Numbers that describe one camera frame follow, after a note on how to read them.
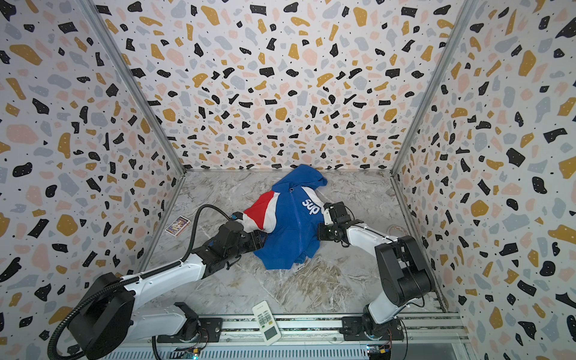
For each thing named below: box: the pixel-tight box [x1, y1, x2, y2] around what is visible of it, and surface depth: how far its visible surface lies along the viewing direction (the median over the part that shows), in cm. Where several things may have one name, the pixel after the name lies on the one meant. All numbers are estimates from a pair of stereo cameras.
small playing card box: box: [164, 215, 192, 238], surface depth 99 cm
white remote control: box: [252, 300, 282, 346], surface depth 76 cm
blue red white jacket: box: [237, 164, 328, 270], surface depth 99 cm
